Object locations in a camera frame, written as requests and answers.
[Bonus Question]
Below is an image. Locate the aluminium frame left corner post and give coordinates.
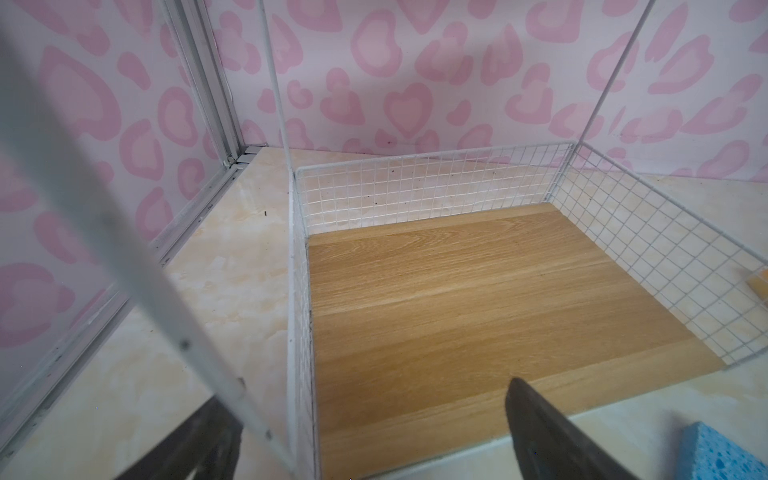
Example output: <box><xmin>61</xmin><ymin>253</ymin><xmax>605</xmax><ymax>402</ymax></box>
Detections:
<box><xmin>159</xmin><ymin>0</ymin><xmax>264</xmax><ymax>167</ymax></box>

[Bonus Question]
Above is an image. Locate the orange sponge near shelf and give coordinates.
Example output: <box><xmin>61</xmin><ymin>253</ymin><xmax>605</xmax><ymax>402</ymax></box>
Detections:
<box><xmin>746</xmin><ymin>269</ymin><xmax>768</xmax><ymax>299</ymax></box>

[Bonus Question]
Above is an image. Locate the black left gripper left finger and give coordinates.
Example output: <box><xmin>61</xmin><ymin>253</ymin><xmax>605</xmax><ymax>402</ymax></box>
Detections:
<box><xmin>118</xmin><ymin>397</ymin><xmax>243</xmax><ymax>479</ymax></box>

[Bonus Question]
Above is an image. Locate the white wire three-tier shelf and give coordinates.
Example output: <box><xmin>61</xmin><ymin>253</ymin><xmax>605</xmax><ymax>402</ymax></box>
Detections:
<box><xmin>1</xmin><ymin>1</ymin><xmax>767</xmax><ymax>479</ymax></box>

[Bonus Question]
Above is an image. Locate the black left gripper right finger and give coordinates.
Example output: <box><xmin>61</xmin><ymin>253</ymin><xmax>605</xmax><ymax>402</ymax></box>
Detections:
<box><xmin>505</xmin><ymin>377</ymin><xmax>635</xmax><ymax>479</ymax></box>

